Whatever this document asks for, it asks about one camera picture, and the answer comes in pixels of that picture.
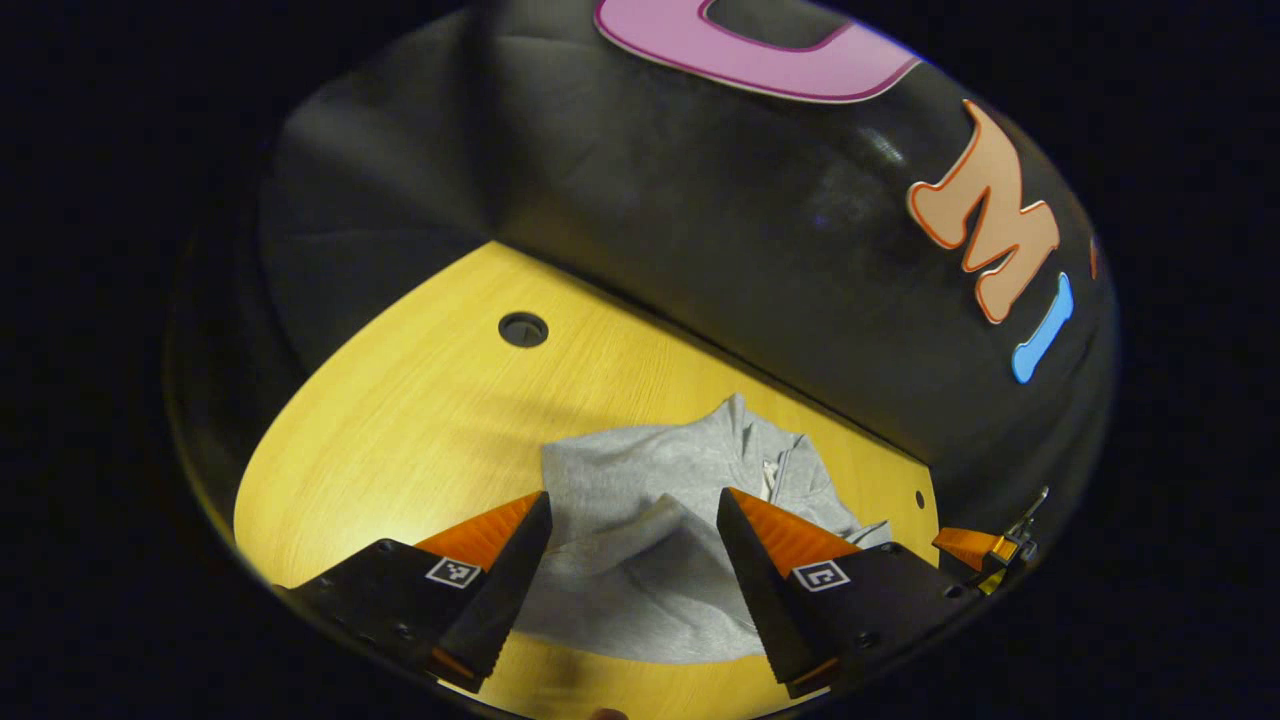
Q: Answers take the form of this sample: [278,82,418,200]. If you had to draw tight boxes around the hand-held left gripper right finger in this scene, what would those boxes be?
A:
[715,487,987,700]

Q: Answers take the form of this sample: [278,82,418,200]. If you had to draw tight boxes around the black backdrop cloth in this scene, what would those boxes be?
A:
[165,0,1122,561]

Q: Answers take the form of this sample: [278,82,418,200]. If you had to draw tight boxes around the grey zip sweatshirt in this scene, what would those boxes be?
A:
[515,393,895,665]

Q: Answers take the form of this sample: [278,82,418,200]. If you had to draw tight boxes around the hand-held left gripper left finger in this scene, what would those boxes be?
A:
[275,490,554,695]

